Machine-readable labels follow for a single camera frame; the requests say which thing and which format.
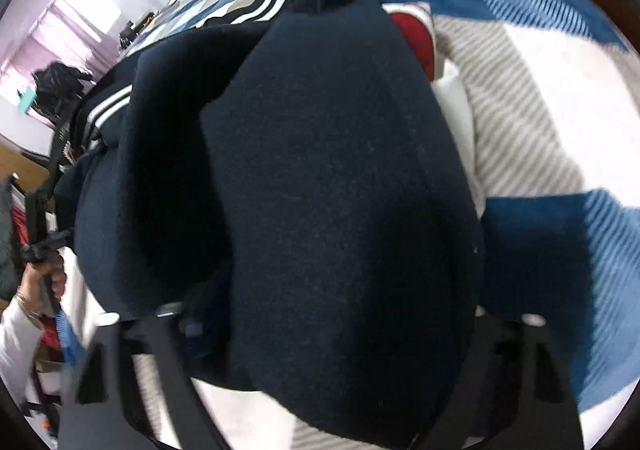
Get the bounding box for person's left forearm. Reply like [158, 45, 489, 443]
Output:
[0, 302, 47, 413]

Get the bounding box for pink curtains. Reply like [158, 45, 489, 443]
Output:
[0, 0, 121, 98]

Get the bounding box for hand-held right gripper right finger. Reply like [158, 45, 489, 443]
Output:
[410, 305, 586, 450]

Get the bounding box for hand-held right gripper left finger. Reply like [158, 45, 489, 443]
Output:
[57, 302, 231, 450]

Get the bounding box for navy and white varsity jacket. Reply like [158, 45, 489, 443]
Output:
[52, 0, 486, 450]

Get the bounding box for bead bracelet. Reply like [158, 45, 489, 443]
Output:
[14, 287, 44, 320]

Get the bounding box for person's left hand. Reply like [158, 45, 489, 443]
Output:
[17, 255, 68, 316]

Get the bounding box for light wooden wardrobe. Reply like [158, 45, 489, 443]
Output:
[0, 140, 51, 193]

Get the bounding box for teal paper bag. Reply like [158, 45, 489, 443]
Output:
[17, 87, 39, 114]

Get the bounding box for blue white checked blanket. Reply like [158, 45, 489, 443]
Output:
[120, 0, 640, 450]

